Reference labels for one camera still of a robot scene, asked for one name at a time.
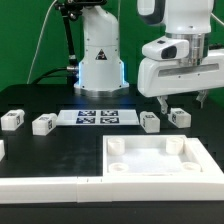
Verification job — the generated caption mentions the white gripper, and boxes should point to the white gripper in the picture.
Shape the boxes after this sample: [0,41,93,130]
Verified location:
[137,49,224,114]

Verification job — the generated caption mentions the white square tabletop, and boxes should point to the white square tabletop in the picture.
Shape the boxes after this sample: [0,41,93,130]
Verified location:
[101,134,208,177]

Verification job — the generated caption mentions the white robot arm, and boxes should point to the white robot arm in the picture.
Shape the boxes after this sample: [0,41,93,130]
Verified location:
[74,0,224,112]

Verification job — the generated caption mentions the white L-shaped obstacle fence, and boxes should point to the white L-shaped obstacle fence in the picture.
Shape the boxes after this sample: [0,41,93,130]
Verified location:
[0,138,224,204]

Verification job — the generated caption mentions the white part at left edge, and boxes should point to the white part at left edge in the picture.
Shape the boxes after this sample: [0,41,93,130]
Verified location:
[0,140,5,162]

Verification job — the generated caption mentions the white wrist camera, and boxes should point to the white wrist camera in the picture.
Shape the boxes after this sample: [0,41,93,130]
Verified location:
[142,36,189,61]

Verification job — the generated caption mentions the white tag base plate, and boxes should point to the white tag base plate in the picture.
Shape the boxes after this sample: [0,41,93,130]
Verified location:
[56,109,139,126]

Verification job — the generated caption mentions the black cables at base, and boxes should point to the black cables at base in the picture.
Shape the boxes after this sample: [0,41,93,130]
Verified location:
[31,66,80,85]

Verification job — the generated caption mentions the black camera stand pole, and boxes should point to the black camera stand pole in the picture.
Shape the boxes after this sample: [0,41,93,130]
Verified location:
[53,0,108,68]

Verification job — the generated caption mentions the white cable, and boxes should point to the white cable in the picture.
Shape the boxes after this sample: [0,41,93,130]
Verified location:
[26,0,58,85]

